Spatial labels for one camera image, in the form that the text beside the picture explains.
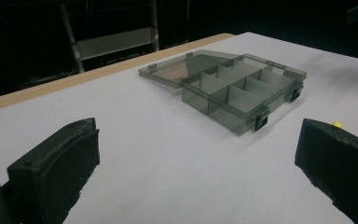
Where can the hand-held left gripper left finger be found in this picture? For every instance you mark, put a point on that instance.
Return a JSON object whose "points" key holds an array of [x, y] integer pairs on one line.
{"points": [[56, 168]]}

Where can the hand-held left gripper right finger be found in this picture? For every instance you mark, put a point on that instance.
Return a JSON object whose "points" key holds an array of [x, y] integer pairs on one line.
{"points": [[338, 161]]}

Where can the smoky clear compartment box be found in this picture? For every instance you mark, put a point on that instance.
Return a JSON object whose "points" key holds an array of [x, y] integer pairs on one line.
{"points": [[230, 90]]}

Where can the small yellow object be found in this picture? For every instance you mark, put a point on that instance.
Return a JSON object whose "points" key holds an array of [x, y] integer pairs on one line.
{"points": [[337, 124]]}

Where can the metal stand with shelf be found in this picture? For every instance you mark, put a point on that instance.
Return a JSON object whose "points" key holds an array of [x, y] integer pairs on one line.
{"points": [[112, 43]]}

